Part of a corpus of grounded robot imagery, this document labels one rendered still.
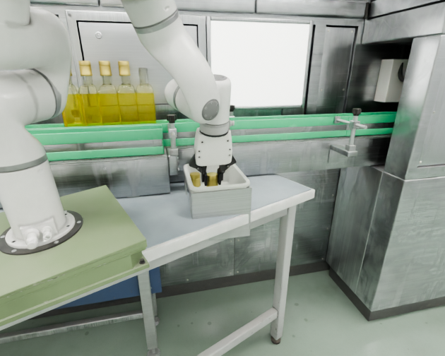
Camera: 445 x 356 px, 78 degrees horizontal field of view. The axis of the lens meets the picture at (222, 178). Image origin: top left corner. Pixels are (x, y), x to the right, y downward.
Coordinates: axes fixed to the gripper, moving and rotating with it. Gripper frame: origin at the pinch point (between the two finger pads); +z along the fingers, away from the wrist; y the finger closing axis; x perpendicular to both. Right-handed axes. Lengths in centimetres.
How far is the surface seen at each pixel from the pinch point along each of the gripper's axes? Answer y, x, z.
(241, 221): -7.0, 10.3, 8.9
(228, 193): -3.3, 7.1, 0.6
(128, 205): 24.9, -2.9, 10.3
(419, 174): -80, -3, 9
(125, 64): 22.9, -32.1, -23.4
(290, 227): -30.0, 0.3, 25.7
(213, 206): 0.9, 8.1, 4.1
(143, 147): 19.5, -14.5, -3.1
